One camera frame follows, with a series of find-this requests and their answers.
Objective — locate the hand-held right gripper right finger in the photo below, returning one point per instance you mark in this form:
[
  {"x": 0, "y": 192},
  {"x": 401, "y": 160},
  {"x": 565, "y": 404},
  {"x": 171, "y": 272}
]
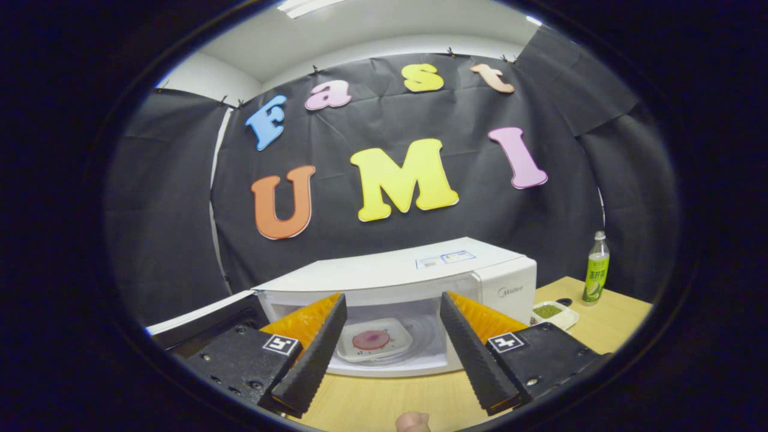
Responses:
[{"x": 474, "y": 360}]

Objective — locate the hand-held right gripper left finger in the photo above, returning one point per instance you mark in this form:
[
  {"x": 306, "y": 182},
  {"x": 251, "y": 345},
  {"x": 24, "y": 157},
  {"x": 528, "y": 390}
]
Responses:
[{"x": 312, "y": 366}]

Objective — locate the pink ham slice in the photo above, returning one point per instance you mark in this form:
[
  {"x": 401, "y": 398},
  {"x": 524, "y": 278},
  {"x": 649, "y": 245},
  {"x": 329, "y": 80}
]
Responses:
[{"x": 371, "y": 339}]

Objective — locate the white square plate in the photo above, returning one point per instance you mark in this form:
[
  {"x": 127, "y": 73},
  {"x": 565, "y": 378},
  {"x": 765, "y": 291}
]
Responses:
[{"x": 399, "y": 342}]

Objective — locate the white microwave oven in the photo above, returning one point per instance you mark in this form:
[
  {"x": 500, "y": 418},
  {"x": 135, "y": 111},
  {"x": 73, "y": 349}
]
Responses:
[{"x": 384, "y": 270}]

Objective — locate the glass microwave turntable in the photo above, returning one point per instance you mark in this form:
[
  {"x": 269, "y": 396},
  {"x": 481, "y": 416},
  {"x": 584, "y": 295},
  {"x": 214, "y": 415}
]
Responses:
[{"x": 425, "y": 339}]

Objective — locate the divided white bean tray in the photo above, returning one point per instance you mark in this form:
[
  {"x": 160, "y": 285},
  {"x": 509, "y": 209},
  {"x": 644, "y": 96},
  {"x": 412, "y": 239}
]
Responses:
[{"x": 549, "y": 312}]

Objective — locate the black bottle cap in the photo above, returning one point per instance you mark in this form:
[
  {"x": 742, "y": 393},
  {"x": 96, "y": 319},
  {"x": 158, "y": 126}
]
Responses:
[{"x": 564, "y": 302}]

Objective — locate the green drink bottle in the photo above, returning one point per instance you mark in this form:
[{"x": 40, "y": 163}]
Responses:
[{"x": 596, "y": 276}]

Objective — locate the long ceiling light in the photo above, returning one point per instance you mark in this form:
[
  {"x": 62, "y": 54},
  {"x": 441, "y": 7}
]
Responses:
[{"x": 309, "y": 6}]

